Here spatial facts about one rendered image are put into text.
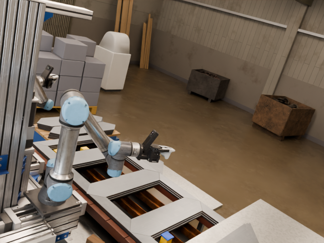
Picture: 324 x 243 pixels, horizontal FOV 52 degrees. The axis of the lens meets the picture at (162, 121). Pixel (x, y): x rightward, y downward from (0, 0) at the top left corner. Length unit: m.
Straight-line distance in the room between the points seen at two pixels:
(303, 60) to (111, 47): 4.76
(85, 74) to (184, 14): 6.02
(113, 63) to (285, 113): 3.94
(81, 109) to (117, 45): 6.07
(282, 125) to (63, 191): 6.66
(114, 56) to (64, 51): 2.12
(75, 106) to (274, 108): 6.84
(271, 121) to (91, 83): 4.24
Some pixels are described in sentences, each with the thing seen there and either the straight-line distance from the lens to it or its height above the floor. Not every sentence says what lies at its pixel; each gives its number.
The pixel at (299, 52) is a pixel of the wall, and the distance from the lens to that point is 9.27.
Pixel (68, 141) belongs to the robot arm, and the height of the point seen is 1.48.
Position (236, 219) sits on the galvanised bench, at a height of 1.05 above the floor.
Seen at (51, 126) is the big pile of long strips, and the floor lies 0.85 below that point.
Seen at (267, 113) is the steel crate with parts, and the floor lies 0.48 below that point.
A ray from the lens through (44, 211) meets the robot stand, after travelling 1.87.
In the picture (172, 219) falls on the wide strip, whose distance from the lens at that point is 2.37.
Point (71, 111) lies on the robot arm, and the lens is 1.52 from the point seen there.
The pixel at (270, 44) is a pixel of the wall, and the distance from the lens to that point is 9.57.
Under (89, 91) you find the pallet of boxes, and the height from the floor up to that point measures 0.43.
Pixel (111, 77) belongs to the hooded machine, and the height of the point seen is 0.34.
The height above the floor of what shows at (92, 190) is 0.85.
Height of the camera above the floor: 2.17
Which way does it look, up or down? 19 degrees down
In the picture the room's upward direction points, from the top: 16 degrees clockwise
